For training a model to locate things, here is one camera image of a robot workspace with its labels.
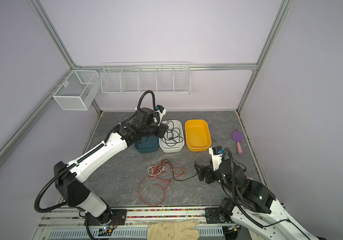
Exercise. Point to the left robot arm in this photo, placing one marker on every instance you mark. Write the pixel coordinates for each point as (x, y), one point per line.
(69, 178)

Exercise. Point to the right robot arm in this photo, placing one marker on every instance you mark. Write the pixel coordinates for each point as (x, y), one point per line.
(248, 203)

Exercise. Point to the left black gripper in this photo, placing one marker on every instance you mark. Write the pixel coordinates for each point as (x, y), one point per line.
(163, 127)

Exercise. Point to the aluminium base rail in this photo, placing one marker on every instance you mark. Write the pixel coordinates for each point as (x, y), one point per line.
(131, 223)

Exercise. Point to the small white mesh basket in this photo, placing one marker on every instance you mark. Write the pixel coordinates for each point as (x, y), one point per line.
(78, 90)

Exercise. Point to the cream work glove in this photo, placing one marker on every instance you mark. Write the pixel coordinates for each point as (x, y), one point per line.
(184, 230)

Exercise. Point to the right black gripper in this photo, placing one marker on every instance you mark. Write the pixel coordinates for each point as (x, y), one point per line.
(203, 173)

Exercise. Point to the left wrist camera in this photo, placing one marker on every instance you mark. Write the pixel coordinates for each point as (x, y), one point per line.
(159, 113)

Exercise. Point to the white plastic tub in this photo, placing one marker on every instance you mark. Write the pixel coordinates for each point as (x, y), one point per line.
(173, 140)

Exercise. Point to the yellow plastic tub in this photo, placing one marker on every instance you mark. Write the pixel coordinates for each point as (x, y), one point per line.
(197, 135)

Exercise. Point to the long white wire basket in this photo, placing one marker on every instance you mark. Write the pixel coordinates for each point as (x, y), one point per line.
(138, 77)

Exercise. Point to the teal plastic tub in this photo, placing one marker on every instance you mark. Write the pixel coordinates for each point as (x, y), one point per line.
(147, 145)

